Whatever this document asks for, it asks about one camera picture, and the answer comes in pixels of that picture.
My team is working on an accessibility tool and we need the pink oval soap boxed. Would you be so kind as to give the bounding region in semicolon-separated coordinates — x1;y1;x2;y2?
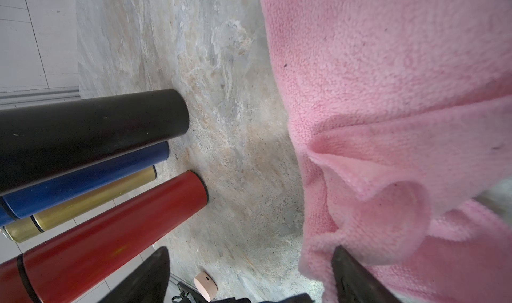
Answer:
193;272;218;302

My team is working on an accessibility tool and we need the red thermos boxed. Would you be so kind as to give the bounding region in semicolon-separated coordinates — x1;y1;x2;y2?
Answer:
1;171;208;302

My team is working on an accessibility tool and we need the black thermos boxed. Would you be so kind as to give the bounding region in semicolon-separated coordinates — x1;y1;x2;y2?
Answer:
1;89;190;195

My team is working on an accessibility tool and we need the gold thermos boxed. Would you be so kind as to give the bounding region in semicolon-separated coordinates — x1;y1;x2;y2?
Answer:
1;166;157;243

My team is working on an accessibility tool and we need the pink cloth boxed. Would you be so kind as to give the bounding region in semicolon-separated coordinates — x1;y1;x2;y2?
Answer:
261;0;511;302

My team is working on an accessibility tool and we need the blue thermos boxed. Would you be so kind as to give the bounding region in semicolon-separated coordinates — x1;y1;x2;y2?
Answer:
1;142;170;226

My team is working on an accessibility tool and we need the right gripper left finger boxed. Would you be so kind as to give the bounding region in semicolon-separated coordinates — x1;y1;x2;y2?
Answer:
100;247;170;303

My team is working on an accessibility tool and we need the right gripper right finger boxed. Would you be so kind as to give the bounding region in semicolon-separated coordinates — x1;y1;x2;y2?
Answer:
331;246;400;303

